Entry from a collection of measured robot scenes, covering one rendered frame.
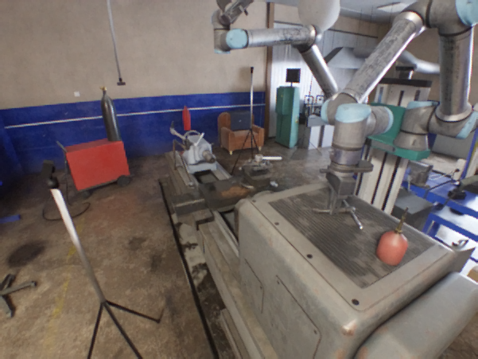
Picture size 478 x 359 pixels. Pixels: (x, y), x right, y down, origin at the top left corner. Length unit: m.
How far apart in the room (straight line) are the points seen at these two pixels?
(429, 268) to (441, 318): 0.12
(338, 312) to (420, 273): 0.26
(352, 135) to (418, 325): 0.48
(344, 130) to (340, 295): 0.42
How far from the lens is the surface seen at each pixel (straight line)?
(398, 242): 0.67
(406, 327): 0.66
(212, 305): 1.67
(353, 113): 0.68
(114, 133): 4.21
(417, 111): 1.59
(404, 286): 0.68
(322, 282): 0.60
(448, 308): 0.76
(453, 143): 7.67
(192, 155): 2.17
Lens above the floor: 1.78
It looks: 26 degrees down
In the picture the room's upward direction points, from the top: straight up
